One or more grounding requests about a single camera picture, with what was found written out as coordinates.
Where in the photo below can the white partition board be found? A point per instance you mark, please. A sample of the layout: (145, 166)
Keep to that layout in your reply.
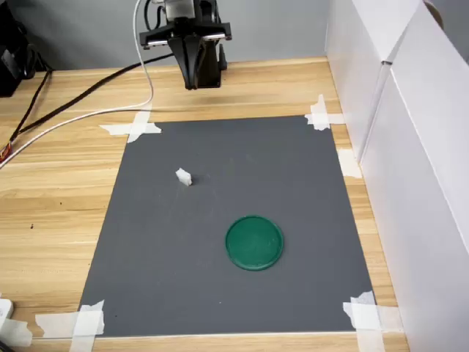
(348, 55)
(421, 183)

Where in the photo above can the white tape strip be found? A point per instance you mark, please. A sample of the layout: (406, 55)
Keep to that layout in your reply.
(51, 324)
(335, 119)
(82, 342)
(113, 129)
(348, 163)
(16, 331)
(319, 106)
(390, 317)
(370, 341)
(143, 113)

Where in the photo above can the small white plastic terminal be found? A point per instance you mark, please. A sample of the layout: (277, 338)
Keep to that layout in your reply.
(183, 177)

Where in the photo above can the red and yellow connector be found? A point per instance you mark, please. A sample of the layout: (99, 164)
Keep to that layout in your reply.
(5, 151)

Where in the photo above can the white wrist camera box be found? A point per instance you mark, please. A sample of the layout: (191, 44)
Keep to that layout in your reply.
(177, 7)

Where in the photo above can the brown tape roll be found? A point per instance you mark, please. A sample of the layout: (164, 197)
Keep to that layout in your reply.
(436, 14)

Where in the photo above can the dark grey mat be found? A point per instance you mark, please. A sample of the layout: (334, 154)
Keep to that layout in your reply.
(220, 293)

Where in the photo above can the round green lid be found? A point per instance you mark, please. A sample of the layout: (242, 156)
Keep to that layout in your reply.
(254, 243)

